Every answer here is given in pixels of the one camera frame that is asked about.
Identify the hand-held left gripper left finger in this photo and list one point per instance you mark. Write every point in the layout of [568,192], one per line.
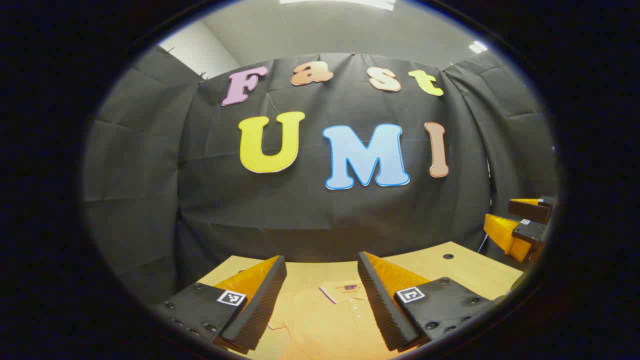
[260,305]

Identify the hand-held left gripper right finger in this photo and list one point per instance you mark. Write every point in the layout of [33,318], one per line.
[385,310]

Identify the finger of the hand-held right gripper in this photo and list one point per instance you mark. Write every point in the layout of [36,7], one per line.
[530,211]
[531,232]

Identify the orange T-shirt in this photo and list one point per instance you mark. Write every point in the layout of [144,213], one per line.
[330,325]

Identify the black backdrop cloth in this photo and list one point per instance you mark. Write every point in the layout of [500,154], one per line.
[310,215]

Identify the small ceiling light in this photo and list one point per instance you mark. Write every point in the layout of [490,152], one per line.
[478,46]

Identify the long ceiling light panel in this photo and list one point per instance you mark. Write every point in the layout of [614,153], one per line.
[340,3]

